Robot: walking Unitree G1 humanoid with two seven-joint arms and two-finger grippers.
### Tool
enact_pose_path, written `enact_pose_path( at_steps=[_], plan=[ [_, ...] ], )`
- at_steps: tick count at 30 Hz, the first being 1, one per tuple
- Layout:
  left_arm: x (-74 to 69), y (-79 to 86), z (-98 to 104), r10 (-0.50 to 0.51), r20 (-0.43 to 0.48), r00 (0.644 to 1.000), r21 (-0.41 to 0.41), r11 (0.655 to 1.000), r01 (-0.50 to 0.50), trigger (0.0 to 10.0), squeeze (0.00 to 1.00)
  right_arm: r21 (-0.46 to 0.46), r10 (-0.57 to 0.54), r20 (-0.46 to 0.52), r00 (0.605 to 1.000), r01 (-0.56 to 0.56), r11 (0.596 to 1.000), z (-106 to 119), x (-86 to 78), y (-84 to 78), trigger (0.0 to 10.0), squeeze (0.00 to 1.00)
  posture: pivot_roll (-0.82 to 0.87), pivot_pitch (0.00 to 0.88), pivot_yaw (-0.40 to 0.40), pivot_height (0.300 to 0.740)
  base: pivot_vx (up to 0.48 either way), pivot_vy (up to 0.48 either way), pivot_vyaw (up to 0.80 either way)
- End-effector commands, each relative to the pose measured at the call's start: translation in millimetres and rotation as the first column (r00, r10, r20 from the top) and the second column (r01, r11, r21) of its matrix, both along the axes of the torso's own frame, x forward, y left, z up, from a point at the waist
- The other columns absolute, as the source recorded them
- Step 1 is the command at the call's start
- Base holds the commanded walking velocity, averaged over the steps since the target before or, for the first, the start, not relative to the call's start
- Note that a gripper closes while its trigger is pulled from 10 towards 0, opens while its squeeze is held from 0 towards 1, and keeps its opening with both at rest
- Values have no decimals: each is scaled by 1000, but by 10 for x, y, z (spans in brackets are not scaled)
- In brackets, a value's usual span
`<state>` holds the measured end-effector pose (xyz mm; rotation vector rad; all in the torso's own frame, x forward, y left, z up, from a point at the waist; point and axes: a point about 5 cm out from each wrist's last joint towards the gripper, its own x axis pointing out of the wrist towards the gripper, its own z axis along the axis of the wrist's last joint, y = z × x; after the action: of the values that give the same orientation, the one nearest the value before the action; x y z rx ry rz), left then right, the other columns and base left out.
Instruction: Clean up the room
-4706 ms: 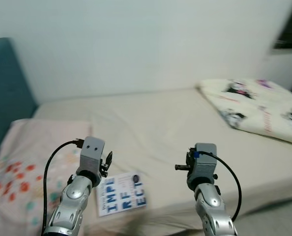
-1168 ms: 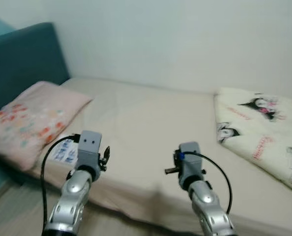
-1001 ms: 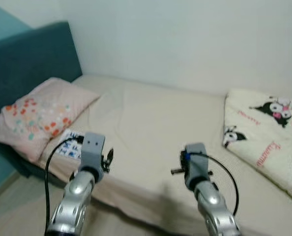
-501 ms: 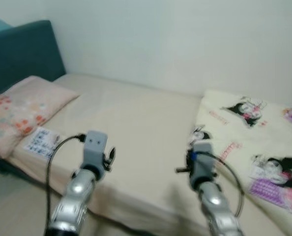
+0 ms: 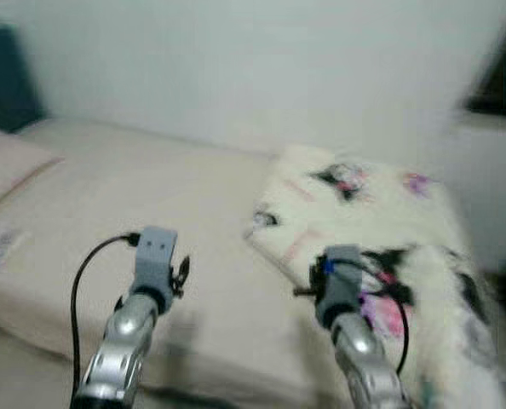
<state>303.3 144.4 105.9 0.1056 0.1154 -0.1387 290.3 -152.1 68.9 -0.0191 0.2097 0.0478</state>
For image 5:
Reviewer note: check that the cream cartoon print blanket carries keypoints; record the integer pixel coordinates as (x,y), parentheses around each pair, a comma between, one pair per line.
(347,204)

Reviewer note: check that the bed with beige sheet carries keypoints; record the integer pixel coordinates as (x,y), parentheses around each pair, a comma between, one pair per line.
(151,187)

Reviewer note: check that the blue upholstered headboard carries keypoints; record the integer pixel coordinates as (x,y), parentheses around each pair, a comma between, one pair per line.
(6,77)

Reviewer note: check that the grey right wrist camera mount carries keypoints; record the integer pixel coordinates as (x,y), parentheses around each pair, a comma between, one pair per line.
(342,277)

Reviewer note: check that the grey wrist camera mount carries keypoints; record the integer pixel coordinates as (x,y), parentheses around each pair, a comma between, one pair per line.
(342,277)
(155,256)

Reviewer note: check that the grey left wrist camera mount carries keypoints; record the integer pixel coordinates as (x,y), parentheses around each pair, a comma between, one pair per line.
(155,256)

